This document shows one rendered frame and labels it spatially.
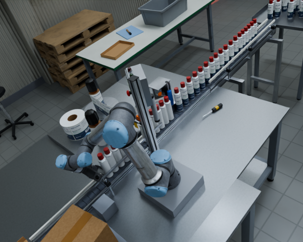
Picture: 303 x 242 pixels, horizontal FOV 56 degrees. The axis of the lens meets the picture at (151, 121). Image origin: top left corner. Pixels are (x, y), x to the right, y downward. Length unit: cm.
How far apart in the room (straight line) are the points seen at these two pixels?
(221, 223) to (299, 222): 111
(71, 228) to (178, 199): 59
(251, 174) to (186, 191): 101
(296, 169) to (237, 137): 105
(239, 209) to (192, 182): 29
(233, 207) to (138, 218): 53
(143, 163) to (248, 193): 67
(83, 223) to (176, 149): 84
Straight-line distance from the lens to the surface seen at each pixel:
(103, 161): 177
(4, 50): 483
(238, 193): 174
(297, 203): 274
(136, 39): 360
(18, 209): 214
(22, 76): 501
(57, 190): 207
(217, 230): 163
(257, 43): 295
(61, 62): 432
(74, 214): 152
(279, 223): 262
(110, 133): 122
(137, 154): 133
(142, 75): 156
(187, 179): 172
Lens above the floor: 229
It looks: 41 degrees down
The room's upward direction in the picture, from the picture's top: 16 degrees counter-clockwise
